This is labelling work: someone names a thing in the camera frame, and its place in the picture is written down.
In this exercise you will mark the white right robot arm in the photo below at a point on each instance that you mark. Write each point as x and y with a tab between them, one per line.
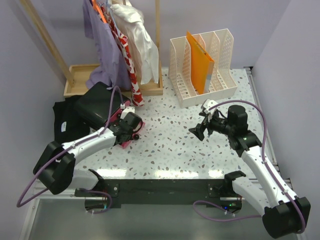
282	211

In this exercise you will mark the aluminium frame rail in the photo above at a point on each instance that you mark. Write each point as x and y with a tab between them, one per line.
284	93

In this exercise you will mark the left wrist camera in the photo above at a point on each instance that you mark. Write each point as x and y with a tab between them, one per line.
128	109

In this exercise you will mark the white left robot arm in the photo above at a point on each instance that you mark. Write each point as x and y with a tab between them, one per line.
56	166

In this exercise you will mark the pink bottom drawer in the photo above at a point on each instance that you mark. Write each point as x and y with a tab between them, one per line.
132	132

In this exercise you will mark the cream plastic file organizer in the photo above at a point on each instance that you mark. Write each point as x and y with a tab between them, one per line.
219	44

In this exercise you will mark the wooden clothes rack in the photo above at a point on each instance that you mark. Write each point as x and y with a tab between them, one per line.
60	25

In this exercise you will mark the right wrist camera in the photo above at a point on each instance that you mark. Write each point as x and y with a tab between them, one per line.
209	106

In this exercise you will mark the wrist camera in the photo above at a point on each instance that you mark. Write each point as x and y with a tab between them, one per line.
209	106
128	109

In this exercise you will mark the red poppy print garment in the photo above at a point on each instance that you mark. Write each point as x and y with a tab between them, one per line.
123	45

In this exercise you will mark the orange clip folder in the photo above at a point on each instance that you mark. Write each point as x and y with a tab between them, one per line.
202	65

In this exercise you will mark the black cloth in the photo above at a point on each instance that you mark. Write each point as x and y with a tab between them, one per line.
68	125

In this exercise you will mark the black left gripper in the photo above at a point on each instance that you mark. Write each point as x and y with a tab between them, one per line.
129	130

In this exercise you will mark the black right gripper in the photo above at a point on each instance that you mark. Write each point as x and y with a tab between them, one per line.
199	130

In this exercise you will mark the purple hanging shirt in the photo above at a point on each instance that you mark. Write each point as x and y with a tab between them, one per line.
112	69

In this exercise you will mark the orange clothes hanger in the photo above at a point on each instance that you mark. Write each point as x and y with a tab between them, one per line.
100	9

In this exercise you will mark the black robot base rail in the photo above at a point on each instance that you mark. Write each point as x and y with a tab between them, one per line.
168	192

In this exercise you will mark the white hanging garment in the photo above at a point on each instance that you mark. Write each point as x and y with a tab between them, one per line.
144	52

